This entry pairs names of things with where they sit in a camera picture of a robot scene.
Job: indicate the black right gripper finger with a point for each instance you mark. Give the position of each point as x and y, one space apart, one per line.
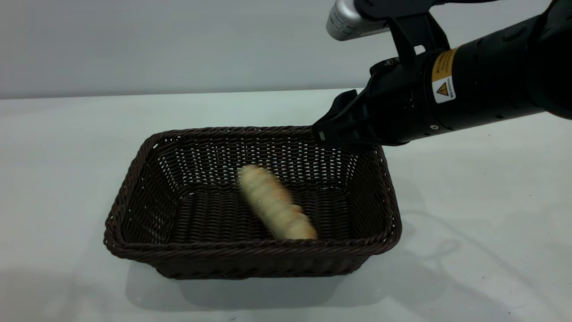
339 132
351 105

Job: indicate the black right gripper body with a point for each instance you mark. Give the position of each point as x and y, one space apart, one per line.
397 107

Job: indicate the striped golden bread roll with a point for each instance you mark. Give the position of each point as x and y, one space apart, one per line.
275 205

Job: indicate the dark brown wicker basket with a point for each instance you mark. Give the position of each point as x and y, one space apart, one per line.
214 250

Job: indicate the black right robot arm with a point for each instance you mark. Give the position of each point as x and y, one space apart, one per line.
500 76

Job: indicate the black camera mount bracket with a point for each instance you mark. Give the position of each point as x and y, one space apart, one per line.
415 31

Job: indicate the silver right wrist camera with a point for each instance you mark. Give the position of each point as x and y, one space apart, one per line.
351 20

